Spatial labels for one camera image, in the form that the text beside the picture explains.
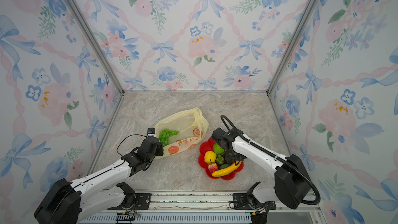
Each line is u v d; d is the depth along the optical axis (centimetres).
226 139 58
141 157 64
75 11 77
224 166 80
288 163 42
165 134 91
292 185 41
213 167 78
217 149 86
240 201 73
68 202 40
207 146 89
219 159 82
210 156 83
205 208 73
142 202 74
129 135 70
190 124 101
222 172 75
